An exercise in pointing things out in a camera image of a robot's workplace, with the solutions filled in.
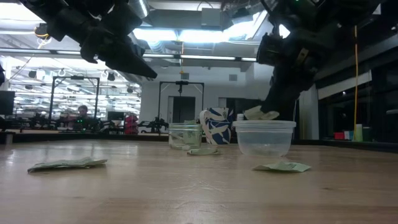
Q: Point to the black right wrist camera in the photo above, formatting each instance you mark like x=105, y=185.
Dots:
x=267, y=49

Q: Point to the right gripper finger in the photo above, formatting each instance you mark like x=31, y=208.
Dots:
x=283, y=99

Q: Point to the long LED light bar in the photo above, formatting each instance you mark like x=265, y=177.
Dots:
x=205, y=57

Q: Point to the red box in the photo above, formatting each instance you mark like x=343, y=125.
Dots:
x=339, y=136

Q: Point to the red equipment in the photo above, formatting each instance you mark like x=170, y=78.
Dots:
x=131, y=124

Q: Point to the small white bottle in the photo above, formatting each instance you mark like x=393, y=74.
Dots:
x=240, y=117

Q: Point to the white blue patterned mug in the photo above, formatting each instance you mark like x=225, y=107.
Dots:
x=217, y=125

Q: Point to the background black robot arm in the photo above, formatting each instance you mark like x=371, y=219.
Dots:
x=154, y=124

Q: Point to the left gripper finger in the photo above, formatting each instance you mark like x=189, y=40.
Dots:
x=127, y=59

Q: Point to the black station frame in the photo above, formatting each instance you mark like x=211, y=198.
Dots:
x=97, y=93
x=181, y=82

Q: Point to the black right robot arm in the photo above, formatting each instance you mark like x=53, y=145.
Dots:
x=326, y=12

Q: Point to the dark computer monitor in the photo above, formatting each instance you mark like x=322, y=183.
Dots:
x=7, y=102
x=115, y=115

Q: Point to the clear plastic container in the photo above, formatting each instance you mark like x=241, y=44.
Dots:
x=264, y=137

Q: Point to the person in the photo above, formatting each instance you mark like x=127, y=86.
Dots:
x=83, y=112

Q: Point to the grey wall vent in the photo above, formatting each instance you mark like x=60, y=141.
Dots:
x=233, y=77
x=185, y=76

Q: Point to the blue box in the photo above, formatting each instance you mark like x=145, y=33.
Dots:
x=349, y=135

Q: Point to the grey short post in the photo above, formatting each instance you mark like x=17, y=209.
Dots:
x=9, y=139

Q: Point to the clear glass jar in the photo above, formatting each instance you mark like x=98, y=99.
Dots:
x=174, y=130

